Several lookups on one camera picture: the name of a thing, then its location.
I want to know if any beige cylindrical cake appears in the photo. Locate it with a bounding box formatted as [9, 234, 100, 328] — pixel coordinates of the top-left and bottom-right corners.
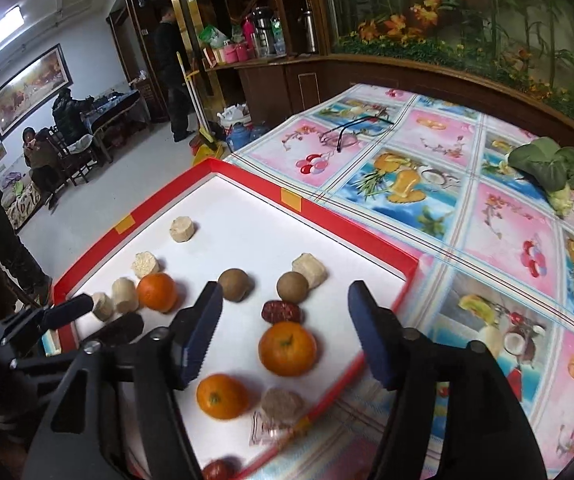
[168, 217, 196, 243]

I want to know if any dark red jujube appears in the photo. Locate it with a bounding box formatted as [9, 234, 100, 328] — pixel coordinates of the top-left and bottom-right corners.
[202, 458, 236, 480]

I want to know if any colourful fruit print tablecloth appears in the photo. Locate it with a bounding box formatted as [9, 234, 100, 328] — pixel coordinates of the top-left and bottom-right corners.
[229, 84, 574, 476]

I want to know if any red white shallow box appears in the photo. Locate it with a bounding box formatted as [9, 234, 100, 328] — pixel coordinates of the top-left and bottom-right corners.
[51, 156, 420, 480]

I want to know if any small brown longan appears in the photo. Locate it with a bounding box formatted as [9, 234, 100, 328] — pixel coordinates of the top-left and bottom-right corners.
[276, 271, 310, 304]

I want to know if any green leafy vegetable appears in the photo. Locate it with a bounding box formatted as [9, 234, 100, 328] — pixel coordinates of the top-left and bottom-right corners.
[507, 136, 574, 219]

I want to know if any brown round longan fruit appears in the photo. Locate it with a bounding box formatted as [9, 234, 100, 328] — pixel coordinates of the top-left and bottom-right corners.
[217, 268, 252, 302]

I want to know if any cream round cake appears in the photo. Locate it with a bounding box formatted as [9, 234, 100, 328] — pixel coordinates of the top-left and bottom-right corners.
[111, 278, 139, 314]
[92, 292, 114, 322]

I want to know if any small orange tangerine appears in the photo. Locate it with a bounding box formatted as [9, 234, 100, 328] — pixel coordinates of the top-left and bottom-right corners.
[136, 272, 178, 313]

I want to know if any flower bamboo glass panel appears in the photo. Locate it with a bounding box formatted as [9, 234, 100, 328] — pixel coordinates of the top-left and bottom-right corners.
[328, 0, 574, 120]

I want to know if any standing person in black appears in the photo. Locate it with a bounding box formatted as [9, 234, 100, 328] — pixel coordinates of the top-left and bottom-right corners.
[153, 6, 192, 142]

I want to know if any beige round cake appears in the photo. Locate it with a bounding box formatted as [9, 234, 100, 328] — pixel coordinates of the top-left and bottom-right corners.
[261, 388, 304, 424]
[130, 252, 160, 280]

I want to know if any seated person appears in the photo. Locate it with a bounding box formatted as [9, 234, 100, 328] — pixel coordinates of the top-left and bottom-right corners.
[22, 127, 66, 210]

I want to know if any framed wall painting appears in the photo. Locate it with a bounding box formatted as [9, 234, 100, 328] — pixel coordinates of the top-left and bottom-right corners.
[0, 44, 73, 141]

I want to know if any black cord on table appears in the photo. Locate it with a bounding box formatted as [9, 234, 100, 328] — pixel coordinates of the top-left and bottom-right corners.
[318, 114, 396, 154]

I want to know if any medium orange tangerine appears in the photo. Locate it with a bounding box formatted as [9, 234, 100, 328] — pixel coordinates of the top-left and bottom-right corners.
[196, 374, 250, 420]

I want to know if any large orange tangerine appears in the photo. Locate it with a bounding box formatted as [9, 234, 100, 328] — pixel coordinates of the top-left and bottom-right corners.
[258, 322, 318, 377]

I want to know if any beige hexagonal cake piece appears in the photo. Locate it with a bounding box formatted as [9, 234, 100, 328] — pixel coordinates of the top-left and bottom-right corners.
[291, 252, 328, 289]

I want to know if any red jujube date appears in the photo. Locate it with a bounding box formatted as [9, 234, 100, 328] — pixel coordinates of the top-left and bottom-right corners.
[261, 300, 302, 325]

